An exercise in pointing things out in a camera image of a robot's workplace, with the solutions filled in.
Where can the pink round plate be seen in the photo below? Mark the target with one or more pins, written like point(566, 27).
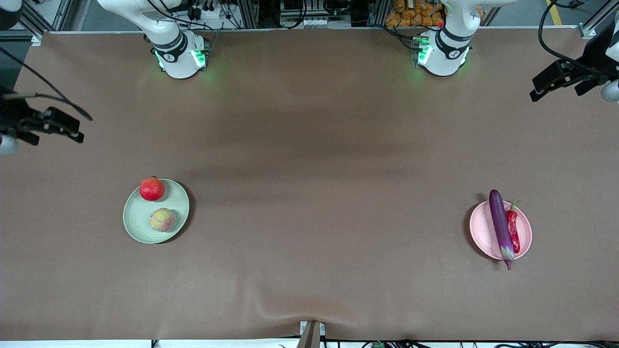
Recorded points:
point(483, 227)

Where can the aluminium corner frame profile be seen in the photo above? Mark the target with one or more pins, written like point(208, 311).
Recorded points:
point(60, 17)
point(592, 26)

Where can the metal table edge bracket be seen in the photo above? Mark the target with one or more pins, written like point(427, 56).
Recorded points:
point(312, 336)

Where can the long purple eggplant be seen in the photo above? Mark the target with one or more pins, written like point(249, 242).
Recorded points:
point(500, 227)

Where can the bag of orange snacks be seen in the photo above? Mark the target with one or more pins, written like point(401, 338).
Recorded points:
point(416, 13)

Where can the red pomegranate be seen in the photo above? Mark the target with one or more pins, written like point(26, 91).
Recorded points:
point(152, 189)

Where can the yellow pink peach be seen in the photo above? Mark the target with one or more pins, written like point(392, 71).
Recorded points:
point(163, 220)

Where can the pale green round plate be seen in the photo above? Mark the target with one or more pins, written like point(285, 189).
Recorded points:
point(140, 227)

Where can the large table cloth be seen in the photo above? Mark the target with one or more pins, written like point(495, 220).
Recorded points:
point(290, 270)

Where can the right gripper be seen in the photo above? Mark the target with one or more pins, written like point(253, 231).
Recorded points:
point(14, 117)

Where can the white terminal strip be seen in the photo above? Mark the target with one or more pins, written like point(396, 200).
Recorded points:
point(321, 22)

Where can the red chili pepper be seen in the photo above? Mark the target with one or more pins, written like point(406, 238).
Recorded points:
point(513, 229)

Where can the aluminium frame post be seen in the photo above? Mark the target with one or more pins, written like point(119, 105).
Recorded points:
point(250, 13)
point(378, 12)

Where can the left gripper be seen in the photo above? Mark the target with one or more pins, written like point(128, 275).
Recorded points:
point(596, 69)

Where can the white power strip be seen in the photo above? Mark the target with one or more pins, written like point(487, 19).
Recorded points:
point(215, 19)

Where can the black electronics box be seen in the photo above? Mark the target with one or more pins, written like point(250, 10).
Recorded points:
point(302, 6)

